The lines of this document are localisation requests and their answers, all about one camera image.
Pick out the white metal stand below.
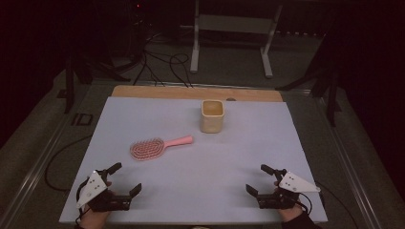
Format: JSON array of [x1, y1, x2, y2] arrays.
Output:
[[189, 0, 285, 79]]

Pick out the small black floor frame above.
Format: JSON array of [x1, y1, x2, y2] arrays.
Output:
[[70, 113, 95, 127]]

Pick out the beige square cup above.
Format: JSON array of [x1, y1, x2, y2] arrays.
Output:
[[200, 99, 225, 135]]

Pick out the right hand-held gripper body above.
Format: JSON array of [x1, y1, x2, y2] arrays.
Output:
[[257, 170, 322, 210]]

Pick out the thin black floor cable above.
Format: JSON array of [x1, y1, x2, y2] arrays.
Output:
[[314, 180, 360, 229]]

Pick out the metal floor rail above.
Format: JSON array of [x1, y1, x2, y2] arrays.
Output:
[[313, 92, 383, 229], [0, 108, 77, 229]]

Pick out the person's left hand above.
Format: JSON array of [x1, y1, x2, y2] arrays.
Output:
[[79, 208, 113, 229]]

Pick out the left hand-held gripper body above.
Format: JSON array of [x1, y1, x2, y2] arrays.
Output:
[[75, 170, 133, 213]]

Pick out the person's right hand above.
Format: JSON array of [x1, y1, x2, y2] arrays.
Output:
[[279, 204, 305, 223]]

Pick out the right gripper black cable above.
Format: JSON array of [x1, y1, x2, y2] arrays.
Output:
[[298, 192, 315, 215]]

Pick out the black stand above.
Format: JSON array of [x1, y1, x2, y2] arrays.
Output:
[[56, 52, 132, 115], [275, 30, 343, 128]]

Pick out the wooden table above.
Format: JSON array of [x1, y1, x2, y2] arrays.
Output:
[[111, 84, 284, 103]]

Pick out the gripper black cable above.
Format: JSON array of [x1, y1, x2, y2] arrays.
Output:
[[75, 176, 92, 225], [298, 192, 315, 215]]

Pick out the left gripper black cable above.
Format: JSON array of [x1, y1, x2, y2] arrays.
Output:
[[75, 176, 92, 225]]

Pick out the pale blue table mat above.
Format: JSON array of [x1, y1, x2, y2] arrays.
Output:
[[58, 95, 329, 225]]

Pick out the looped black floor cable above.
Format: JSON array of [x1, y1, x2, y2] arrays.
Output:
[[167, 52, 194, 89]]

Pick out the pink hairbrush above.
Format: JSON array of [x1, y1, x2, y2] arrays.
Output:
[[129, 135, 194, 162]]

